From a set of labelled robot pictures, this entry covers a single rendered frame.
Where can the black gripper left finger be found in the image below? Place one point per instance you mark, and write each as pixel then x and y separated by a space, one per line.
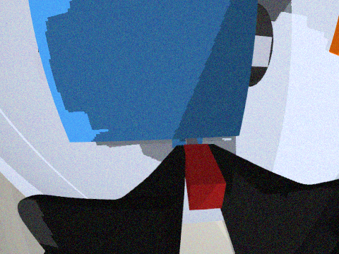
pixel 148 220

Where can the red-headed stop pin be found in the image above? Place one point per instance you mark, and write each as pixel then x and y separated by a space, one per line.
pixel 204 182

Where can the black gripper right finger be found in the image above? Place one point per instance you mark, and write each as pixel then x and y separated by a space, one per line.
pixel 266 213

